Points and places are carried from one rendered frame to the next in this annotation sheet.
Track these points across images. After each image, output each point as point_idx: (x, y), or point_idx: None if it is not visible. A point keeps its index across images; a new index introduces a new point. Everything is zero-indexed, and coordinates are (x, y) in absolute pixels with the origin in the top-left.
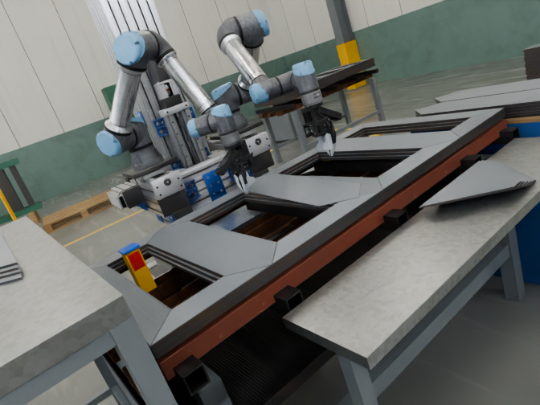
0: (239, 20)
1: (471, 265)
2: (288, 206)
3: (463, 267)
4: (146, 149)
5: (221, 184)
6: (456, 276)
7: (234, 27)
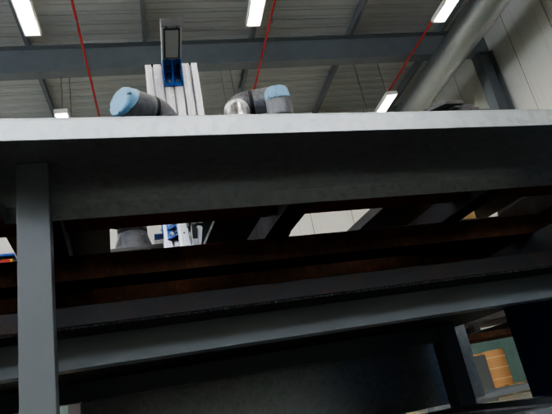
0: (253, 91)
1: (274, 126)
2: None
3: (250, 119)
4: (133, 231)
5: None
6: (229, 123)
7: (244, 96)
